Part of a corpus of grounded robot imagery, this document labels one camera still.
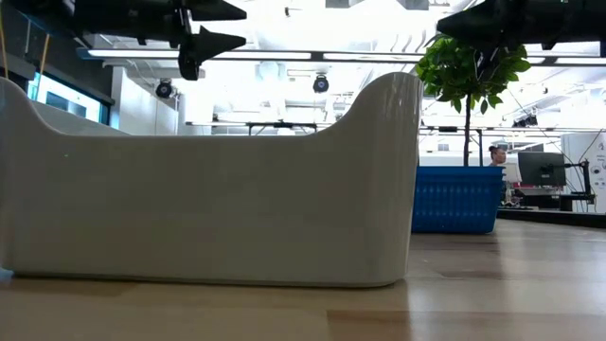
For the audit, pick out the seated person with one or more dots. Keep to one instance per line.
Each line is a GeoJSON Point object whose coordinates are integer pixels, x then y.
{"type": "Point", "coordinates": [497, 156]}

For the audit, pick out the black round spotlight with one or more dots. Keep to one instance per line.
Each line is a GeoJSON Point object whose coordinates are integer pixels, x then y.
{"type": "Point", "coordinates": [164, 89]}
{"type": "Point", "coordinates": [320, 84]}

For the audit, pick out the blue perforated plastic basket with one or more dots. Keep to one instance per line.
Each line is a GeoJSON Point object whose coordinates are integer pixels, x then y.
{"type": "Point", "coordinates": [454, 208]}
{"type": "Point", "coordinates": [454, 175]}
{"type": "Point", "coordinates": [454, 169]}

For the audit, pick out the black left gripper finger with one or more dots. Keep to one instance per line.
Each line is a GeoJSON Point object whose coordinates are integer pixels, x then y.
{"type": "Point", "coordinates": [213, 45]}
{"type": "Point", "coordinates": [213, 10]}

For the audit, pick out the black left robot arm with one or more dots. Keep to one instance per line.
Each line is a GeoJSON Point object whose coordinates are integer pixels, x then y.
{"type": "Point", "coordinates": [85, 14]}

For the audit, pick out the blue lit window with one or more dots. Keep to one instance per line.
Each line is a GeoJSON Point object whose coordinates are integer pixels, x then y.
{"type": "Point", "coordinates": [66, 99]}

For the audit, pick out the grey plastic basket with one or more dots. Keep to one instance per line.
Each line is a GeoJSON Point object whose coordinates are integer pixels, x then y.
{"type": "Point", "coordinates": [213, 213]}

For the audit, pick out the long linear light track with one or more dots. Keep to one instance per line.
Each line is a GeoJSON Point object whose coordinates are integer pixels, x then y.
{"type": "Point", "coordinates": [317, 56]}

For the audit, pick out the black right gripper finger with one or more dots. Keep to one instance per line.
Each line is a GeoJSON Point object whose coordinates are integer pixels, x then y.
{"type": "Point", "coordinates": [487, 37]}
{"type": "Point", "coordinates": [483, 16]}

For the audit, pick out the black metal rig frame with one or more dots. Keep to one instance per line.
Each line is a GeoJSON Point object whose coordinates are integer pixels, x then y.
{"type": "Point", "coordinates": [544, 218]}

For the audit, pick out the black table frame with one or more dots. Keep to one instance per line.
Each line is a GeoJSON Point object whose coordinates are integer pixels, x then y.
{"type": "Point", "coordinates": [284, 125]}

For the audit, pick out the green leafy potted tree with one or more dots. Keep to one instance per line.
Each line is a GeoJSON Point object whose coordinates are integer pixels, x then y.
{"type": "Point", "coordinates": [454, 71]}

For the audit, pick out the black computer monitor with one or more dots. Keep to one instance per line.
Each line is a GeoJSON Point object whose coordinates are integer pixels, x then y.
{"type": "Point", "coordinates": [542, 168]}

